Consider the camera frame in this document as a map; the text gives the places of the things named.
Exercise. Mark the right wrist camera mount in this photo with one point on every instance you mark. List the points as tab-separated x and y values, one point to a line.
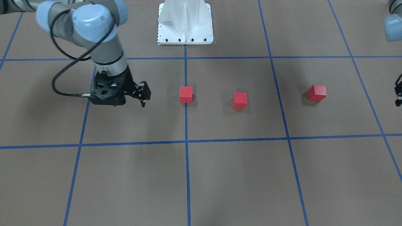
104	93

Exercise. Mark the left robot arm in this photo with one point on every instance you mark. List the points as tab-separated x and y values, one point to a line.
393	33

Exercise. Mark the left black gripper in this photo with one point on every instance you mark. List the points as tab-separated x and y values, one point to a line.
399	91

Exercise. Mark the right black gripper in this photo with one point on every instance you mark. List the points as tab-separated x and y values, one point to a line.
129	80

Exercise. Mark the white pedestal column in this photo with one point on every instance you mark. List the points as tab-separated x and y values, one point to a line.
185	22

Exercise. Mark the red cube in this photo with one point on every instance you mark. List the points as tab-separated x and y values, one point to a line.
239	100
317	93
147	92
186	94

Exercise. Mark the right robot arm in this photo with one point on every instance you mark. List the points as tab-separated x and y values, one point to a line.
87	30

